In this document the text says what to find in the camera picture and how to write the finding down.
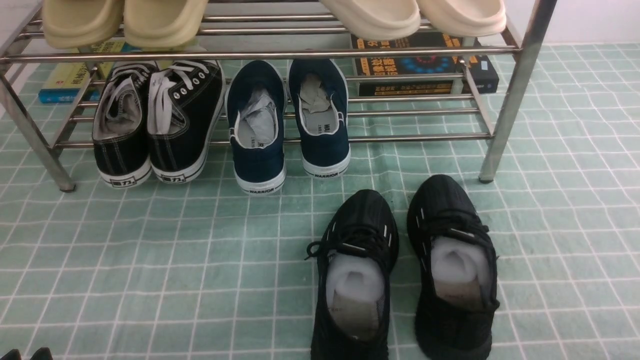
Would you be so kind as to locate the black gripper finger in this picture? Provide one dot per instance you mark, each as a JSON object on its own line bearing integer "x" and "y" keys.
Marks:
{"x": 42, "y": 353}

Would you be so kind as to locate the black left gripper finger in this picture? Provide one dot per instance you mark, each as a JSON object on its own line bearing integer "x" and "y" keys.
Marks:
{"x": 13, "y": 354}

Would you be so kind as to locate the black knit sneaker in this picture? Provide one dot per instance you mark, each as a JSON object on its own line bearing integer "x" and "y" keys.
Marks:
{"x": 355, "y": 258}
{"x": 458, "y": 263}

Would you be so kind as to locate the stainless steel shoe rack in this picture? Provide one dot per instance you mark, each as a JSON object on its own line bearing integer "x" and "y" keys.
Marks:
{"x": 483, "y": 104}

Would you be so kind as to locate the navy slip-on shoe left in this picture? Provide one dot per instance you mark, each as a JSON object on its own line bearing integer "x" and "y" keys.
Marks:
{"x": 255, "y": 104}

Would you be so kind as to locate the navy slip-on shoe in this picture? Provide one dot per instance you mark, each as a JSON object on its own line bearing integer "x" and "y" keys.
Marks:
{"x": 255, "y": 104}
{"x": 319, "y": 95}

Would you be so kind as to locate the navy slip-on shoe right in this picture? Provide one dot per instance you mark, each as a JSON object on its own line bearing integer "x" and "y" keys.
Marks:
{"x": 319, "y": 95}

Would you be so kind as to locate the green checkered floor mat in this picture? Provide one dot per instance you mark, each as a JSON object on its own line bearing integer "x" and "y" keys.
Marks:
{"x": 202, "y": 271}

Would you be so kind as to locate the black canvas sneaker left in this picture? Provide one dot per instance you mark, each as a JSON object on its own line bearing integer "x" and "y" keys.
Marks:
{"x": 119, "y": 133}

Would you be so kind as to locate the black canvas sneaker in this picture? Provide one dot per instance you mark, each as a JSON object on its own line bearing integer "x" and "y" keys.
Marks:
{"x": 119, "y": 133}
{"x": 185, "y": 101}

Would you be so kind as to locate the yellow blue book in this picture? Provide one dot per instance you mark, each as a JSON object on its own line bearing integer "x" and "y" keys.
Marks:
{"x": 66, "y": 79}

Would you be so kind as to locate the black canvas sneaker right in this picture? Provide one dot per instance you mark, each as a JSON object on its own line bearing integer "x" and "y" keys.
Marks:
{"x": 185, "y": 101}

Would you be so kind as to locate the tan slipper far left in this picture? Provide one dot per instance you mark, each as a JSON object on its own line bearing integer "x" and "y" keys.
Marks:
{"x": 70, "y": 24}

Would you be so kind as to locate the tan slipper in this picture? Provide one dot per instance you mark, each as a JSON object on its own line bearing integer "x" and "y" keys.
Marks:
{"x": 70, "y": 24}
{"x": 162, "y": 23}

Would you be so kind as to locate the cream slipper inner right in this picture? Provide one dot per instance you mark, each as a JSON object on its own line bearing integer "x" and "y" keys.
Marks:
{"x": 377, "y": 20}

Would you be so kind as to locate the cream slipper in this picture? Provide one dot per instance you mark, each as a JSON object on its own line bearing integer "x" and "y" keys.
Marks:
{"x": 377, "y": 20}
{"x": 465, "y": 18}

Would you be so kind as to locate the black orange book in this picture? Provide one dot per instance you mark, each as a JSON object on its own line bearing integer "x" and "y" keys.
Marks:
{"x": 418, "y": 75}

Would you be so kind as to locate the cream slipper far right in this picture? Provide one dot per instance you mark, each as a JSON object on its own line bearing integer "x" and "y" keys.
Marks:
{"x": 465, "y": 18}

